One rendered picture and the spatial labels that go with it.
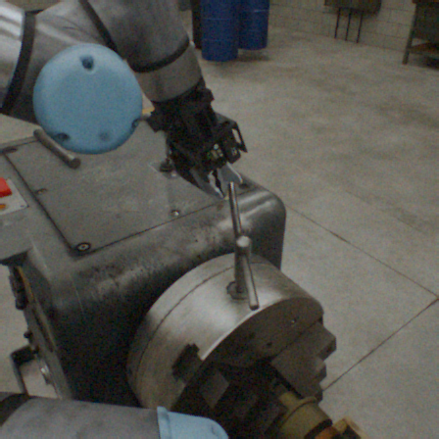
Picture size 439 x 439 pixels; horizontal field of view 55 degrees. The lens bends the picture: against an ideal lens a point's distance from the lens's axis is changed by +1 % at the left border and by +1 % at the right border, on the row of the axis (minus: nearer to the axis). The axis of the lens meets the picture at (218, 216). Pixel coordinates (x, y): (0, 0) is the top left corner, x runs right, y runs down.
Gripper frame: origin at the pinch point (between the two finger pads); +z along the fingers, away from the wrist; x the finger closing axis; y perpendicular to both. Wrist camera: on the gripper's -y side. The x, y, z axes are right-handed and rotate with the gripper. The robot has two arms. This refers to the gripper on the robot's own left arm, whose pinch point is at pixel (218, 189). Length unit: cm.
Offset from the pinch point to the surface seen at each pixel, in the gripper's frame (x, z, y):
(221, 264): -7.5, 5.5, 7.4
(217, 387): -19.4, 6.6, 20.7
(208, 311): -14.0, 3.7, 13.3
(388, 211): 143, 206, -86
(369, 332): 49, 165, -24
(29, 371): -61, 58, -52
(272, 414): -16.3, 13.4, 25.4
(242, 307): -10.2, 4.4, 16.1
